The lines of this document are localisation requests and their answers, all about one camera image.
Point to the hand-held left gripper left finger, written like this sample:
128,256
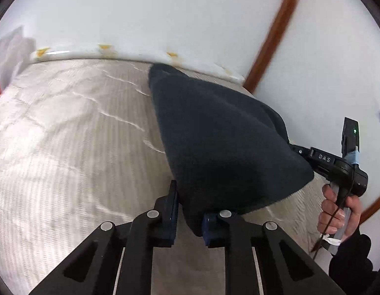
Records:
171,218

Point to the striped beige bed sheet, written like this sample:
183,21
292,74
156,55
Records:
70,144

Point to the person's right forearm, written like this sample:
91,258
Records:
350,264

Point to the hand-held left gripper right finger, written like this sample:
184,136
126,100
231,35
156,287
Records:
208,227

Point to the person's right hand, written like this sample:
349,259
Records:
328,218

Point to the dark garment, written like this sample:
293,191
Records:
214,147

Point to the white paper bag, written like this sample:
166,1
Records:
8,55

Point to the brown wooden trim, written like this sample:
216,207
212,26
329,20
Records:
374,207
276,30

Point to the lemon print white cushion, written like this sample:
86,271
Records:
85,53

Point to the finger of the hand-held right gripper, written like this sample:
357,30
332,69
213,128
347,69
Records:
322,169
323,157

